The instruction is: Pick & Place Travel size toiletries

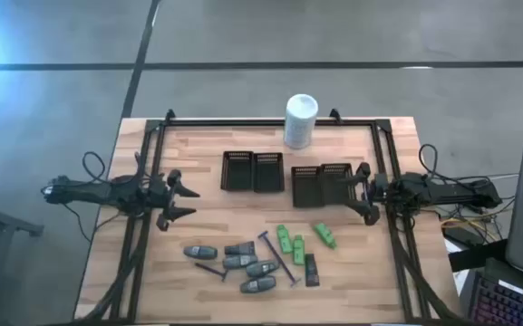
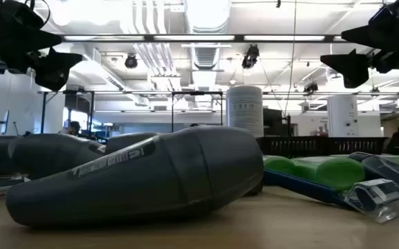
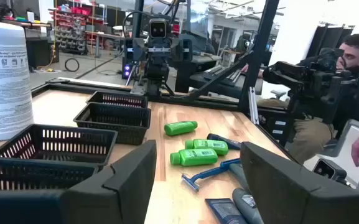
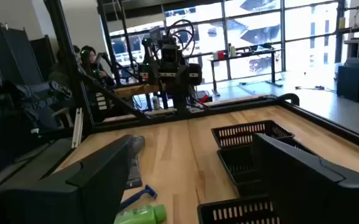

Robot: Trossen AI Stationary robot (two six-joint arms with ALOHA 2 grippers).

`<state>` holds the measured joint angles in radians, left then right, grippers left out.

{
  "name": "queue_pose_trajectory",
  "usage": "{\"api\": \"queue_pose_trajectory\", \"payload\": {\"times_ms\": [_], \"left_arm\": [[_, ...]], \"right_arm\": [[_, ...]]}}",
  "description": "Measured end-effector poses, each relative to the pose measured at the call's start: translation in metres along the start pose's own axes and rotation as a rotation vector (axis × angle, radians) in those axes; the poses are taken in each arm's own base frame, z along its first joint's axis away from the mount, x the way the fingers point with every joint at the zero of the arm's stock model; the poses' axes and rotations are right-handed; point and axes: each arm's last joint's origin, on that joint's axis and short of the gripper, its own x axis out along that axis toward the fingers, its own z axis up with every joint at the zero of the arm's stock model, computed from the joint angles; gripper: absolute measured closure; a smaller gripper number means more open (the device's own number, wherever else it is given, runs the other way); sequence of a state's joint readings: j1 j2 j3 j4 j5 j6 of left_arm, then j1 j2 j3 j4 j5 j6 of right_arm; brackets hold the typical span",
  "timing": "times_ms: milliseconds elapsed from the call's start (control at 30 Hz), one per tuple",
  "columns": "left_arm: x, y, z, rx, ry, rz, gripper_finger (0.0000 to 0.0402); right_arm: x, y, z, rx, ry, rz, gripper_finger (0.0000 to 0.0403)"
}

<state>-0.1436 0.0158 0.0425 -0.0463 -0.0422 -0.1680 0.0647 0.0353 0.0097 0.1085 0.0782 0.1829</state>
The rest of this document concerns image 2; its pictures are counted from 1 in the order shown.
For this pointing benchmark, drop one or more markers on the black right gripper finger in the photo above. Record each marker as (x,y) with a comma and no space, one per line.
(353,69)
(375,34)

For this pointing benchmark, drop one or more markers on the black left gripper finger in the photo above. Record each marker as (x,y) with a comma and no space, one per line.
(33,38)
(55,69)

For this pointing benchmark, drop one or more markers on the long blue disposable razor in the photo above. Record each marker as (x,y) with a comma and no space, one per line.
(303,188)

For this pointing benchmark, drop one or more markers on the black ceiling spotlight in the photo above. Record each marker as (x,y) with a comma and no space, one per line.
(131,61)
(251,56)
(310,87)

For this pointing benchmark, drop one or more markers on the white round column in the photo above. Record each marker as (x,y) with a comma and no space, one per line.
(342,117)

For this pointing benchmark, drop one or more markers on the person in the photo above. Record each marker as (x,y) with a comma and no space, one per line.
(74,128)
(194,124)
(398,140)

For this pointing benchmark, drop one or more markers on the background computer monitor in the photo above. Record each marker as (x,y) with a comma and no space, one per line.
(5,122)

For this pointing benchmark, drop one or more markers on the black slotted plastic basket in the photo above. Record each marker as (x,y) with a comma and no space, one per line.
(289,147)
(358,145)

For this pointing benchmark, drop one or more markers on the dark background machine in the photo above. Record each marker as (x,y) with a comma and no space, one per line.
(275,122)

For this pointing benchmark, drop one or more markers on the white cylindrical canister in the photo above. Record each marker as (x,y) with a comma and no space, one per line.
(244,110)

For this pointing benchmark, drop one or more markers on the black background workstation frame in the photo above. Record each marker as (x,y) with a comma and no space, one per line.
(43,114)

